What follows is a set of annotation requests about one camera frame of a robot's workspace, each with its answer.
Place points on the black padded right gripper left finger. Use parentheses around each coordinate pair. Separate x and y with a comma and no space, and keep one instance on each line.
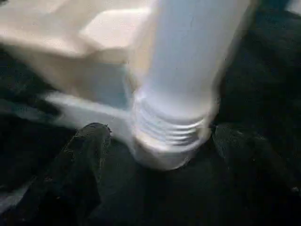
(70,179)

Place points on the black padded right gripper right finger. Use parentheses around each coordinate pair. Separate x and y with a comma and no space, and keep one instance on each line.
(258,179)

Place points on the white plastic table leg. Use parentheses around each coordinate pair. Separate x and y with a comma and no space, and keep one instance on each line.
(188,70)

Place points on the white plastic table top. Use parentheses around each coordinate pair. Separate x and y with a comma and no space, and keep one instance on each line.
(70,47)

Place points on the black work mat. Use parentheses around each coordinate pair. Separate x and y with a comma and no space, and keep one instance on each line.
(270,82)

